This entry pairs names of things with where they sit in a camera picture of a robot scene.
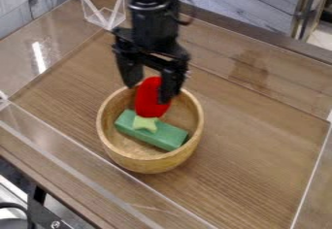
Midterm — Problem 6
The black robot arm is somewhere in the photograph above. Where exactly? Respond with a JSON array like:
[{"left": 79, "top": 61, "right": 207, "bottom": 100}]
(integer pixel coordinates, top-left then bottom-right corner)
[{"left": 111, "top": 0, "right": 190, "bottom": 104}]

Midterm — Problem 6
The red plush fruit green leaf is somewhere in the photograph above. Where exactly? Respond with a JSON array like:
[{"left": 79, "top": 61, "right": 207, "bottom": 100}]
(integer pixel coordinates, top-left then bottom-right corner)
[{"left": 132, "top": 77, "right": 170, "bottom": 133}]

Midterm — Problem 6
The wooden table leg background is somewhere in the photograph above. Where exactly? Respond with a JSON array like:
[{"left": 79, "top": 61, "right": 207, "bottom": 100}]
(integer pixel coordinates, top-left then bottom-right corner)
[{"left": 290, "top": 0, "right": 326, "bottom": 42}]

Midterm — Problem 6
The black cable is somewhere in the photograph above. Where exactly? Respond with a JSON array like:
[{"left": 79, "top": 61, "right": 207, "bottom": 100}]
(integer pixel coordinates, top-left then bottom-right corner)
[{"left": 0, "top": 202, "right": 30, "bottom": 229}]

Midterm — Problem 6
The wooden bowl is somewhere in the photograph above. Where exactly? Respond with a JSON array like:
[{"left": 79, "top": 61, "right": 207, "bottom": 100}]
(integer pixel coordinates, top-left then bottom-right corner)
[{"left": 96, "top": 87, "right": 203, "bottom": 174}]

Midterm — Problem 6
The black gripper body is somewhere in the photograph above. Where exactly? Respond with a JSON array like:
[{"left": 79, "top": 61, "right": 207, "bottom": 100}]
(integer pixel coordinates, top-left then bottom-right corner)
[{"left": 111, "top": 0, "right": 190, "bottom": 71}]

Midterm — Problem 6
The green rectangular block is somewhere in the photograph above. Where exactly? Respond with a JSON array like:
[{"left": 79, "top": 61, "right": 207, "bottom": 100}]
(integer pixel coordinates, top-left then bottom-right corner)
[{"left": 113, "top": 110, "right": 187, "bottom": 151}]

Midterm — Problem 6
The black table frame bracket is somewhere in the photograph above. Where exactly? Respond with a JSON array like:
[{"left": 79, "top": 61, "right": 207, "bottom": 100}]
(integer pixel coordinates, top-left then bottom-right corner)
[{"left": 26, "top": 185, "right": 73, "bottom": 229}]

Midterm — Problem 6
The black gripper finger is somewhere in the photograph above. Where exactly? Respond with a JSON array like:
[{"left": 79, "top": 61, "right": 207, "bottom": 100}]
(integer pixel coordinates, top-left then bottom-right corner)
[
  {"left": 158, "top": 65, "right": 187, "bottom": 104},
  {"left": 113, "top": 50, "right": 143, "bottom": 88}
]

